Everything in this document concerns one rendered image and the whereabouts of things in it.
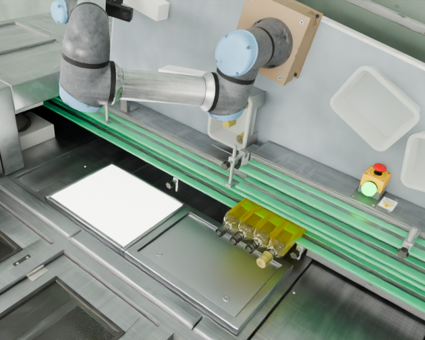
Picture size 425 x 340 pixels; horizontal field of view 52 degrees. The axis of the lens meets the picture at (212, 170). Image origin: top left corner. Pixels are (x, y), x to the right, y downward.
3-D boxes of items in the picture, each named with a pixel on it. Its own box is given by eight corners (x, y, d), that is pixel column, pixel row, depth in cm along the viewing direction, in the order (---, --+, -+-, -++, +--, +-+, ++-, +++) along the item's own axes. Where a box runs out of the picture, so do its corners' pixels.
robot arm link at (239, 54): (278, 37, 123) (255, 44, 113) (262, 79, 131) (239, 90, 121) (244, 19, 127) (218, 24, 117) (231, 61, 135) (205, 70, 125)
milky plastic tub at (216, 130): (219, 128, 176) (206, 135, 170) (225, 75, 163) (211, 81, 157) (256, 144, 168) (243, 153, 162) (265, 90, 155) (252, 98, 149)
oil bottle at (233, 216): (253, 200, 163) (219, 228, 148) (256, 187, 160) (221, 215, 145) (266, 206, 161) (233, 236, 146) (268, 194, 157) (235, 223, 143)
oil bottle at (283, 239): (295, 220, 155) (263, 253, 140) (298, 208, 152) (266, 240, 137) (309, 228, 152) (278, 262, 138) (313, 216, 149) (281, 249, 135)
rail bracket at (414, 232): (407, 230, 130) (392, 254, 121) (416, 211, 126) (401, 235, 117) (421, 236, 129) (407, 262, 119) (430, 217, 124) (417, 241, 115)
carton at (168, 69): (168, 65, 179) (158, 68, 175) (215, 73, 166) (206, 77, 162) (169, 79, 182) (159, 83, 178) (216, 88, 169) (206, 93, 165)
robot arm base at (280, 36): (259, 8, 134) (242, 11, 127) (300, 30, 129) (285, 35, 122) (243, 53, 143) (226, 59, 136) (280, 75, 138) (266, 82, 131)
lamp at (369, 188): (361, 189, 140) (357, 193, 138) (365, 178, 138) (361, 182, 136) (375, 195, 138) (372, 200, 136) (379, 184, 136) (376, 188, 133)
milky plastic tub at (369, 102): (388, 144, 138) (379, 155, 132) (337, 95, 142) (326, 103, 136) (432, 107, 125) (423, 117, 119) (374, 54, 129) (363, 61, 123)
